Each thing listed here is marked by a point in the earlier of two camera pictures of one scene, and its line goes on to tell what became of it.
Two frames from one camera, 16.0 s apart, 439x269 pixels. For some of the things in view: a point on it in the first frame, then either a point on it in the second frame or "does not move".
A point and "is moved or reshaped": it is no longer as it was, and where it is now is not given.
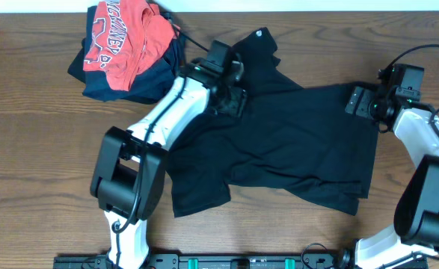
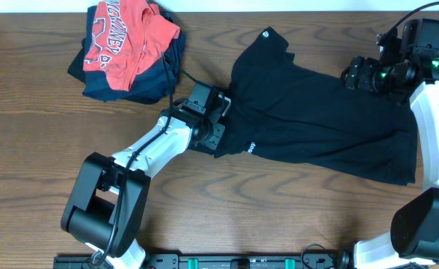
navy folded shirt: x=149 y=87 does not move
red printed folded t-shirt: x=126 y=36 does not move
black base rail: x=233 y=261 does not move
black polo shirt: x=290 y=136 is moved or reshaped
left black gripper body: x=233 y=102 → x=213 y=135
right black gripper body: x=369 y=104 → x=370 y=76
